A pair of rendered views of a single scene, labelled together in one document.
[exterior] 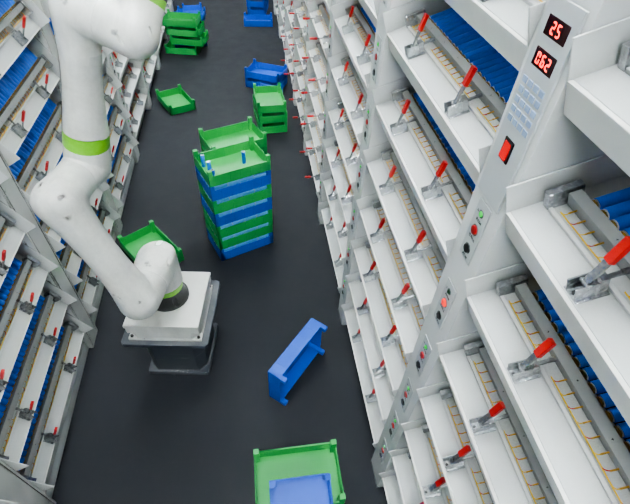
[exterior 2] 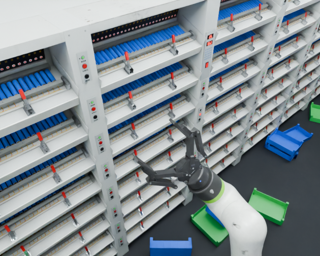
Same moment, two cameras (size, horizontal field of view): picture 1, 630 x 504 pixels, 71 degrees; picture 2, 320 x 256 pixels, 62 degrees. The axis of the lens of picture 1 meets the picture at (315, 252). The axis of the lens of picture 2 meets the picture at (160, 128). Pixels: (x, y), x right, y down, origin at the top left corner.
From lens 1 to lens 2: 1.67 m
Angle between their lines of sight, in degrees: 77
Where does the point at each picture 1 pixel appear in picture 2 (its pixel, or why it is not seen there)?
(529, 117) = (210, 53)
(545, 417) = (226, 85)
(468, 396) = (210, 116)
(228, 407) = not seen: outside the picture
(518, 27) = (193, 47)
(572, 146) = not seen: hidden behind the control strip
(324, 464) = (198, 219)
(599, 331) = (231, 60)
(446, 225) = (183, 109)
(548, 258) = (219, 66)
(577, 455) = (230, 81)
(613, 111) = (223, 36)
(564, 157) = not seen: hidden behind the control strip
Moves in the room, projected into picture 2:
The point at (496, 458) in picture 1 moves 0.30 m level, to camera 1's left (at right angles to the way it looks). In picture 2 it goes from (220, 108) to (250, 133)
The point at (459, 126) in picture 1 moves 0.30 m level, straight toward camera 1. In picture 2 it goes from (179, 85) to (231, 80)
